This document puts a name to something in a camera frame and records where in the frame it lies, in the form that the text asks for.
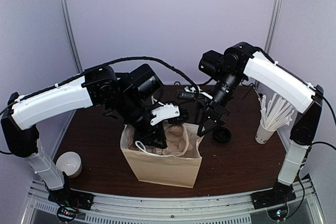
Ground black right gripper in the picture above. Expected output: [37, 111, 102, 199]
[194, 70, 244, 137]

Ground brown paper bag white handles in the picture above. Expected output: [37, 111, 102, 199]
[120, 123, 203, 188]

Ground brown cardboard cup carrier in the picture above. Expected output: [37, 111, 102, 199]
[156, 123, 193, 157]

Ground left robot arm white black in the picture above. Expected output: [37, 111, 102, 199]
[1, 64, 167, 205]

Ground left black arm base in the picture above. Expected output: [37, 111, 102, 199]
[45, 179, 94, 210]

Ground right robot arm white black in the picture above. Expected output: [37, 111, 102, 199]
[195, 42, 323, 204]

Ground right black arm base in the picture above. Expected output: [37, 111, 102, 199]
[250, 179, 296, 210]

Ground paper cup holding straws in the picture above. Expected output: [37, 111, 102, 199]
[255, 123, 275, 144]

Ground bundle of white wrapped straws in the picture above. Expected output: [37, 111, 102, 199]
[258, 93, 295, 131]

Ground white ceramic bowl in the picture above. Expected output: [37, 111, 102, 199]
[56, 152, 82, 178]

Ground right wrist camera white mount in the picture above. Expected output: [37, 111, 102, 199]
[176, 86, 212, 101]

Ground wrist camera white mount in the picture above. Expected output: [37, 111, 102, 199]
[176, 86, 212, 101]
[150, 104, 190, 126]

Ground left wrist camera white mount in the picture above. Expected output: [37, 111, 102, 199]
[150, 104, 190, 126]

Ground aluminium front rail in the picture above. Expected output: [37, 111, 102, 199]
[20, 176, 329, 224]

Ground right aluminium corner post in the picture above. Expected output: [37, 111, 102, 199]
[264, 0, 283, 53]

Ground aluminium corner post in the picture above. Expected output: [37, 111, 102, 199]
[60, 0, 83, 73]
[264, 0, 283, 53]

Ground left aluminium corner post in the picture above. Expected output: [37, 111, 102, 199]
[60, 0, 83, 73]

